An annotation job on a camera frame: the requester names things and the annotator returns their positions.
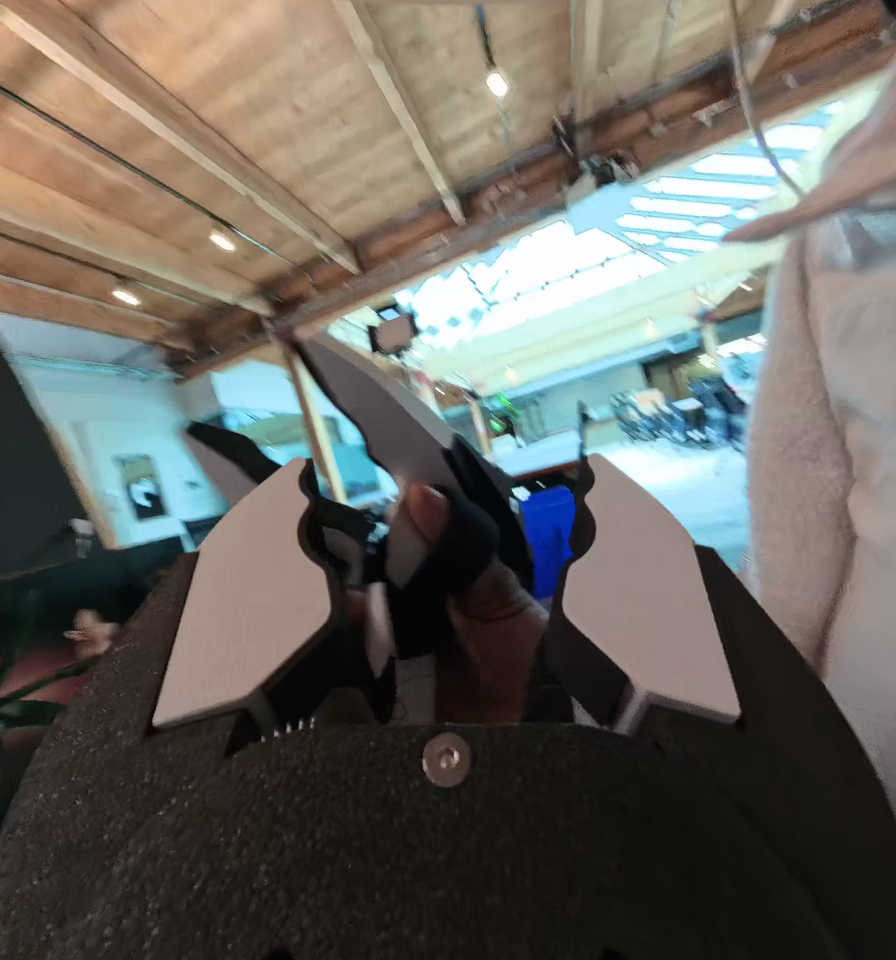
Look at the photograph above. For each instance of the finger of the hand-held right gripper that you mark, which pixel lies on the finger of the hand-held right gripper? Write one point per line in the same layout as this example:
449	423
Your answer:
388	409
226	469

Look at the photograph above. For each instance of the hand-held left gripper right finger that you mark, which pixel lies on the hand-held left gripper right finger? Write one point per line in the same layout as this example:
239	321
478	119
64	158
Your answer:
643	592

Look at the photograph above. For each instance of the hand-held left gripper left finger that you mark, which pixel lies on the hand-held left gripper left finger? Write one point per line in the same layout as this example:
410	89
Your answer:
245	600

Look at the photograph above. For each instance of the person's right hand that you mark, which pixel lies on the person's right hand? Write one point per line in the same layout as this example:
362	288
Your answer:
493	645

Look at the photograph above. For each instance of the black studio light panel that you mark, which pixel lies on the black studio light panel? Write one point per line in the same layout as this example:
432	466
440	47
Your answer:
391	335

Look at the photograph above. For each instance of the blue plastic bin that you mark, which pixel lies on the blue plastic bin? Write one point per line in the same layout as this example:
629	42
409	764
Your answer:
549	532

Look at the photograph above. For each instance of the row of black office chairs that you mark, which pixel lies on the row of black office chairs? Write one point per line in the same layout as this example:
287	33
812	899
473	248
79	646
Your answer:
680	416

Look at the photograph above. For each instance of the ceiling spot light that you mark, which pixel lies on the ceiling spot light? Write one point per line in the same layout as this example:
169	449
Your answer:
496	82
125	296
221	240

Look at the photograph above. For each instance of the person's white fleece jacket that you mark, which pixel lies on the person's white fleece jacket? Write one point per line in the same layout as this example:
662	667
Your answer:
845	450

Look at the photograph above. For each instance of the green potted plant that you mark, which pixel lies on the green potted plant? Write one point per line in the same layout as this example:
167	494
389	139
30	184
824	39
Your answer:
5	705

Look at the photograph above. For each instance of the ceiling mounted device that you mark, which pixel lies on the ceiling mounted device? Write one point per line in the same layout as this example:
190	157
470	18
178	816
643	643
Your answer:
601	176

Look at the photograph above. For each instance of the wooden support post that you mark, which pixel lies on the wooden support post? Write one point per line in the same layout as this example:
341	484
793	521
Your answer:
316	435

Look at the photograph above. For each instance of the framed wall picture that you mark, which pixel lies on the framed wall picture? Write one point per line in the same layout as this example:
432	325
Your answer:
141	487

